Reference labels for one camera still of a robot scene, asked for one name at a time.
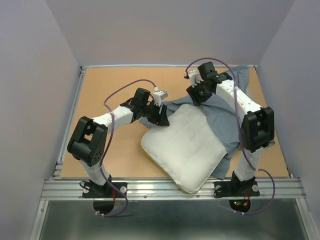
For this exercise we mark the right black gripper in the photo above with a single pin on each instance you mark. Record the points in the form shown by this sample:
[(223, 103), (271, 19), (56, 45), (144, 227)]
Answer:
[(196, 99)]

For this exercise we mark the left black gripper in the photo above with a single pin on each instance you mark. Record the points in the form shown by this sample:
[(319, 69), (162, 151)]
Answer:
[(161, 120)]

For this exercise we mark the blue patchwork pillowcase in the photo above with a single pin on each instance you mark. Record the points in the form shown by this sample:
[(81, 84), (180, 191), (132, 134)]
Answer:
[(220, 116)]

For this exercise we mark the white pillow yellow edge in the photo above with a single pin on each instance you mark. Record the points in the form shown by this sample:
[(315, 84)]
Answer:
[(187, 150)]

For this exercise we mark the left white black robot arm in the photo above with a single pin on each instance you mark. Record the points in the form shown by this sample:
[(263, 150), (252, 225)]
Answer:
[(92, 137)]

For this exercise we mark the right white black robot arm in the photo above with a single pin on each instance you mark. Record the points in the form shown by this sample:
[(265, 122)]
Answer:
[(256, 125)]

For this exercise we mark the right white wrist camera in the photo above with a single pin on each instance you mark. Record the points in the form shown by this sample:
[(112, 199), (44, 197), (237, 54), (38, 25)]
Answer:
[(194, 77)]

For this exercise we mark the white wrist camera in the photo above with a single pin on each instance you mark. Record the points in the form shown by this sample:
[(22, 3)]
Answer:
[(158, 96), (194, 77)]

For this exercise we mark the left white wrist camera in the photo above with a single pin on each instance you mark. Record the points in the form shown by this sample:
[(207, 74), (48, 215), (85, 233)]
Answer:
[(158, 96)]

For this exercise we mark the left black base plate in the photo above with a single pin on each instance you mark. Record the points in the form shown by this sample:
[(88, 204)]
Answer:
[(90, 190)]

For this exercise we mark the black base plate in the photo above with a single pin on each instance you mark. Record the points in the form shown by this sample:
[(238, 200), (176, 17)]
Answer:
[(239, 193), (90, 190)]

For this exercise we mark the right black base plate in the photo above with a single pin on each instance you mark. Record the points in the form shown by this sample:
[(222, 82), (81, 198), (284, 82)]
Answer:
[(239, 193)]

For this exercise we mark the aluminium front rail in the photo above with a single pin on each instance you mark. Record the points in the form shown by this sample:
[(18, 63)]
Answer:
[(161, 189)]

